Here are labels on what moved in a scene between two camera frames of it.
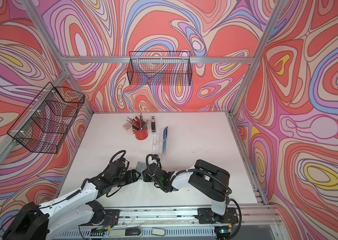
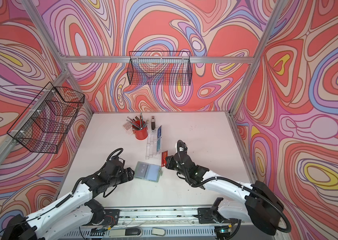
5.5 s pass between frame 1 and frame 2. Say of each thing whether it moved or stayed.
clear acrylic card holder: moved
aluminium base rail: stayed
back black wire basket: stayed
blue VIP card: moved
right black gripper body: moved
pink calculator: stayed
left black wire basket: stayed
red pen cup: stayed
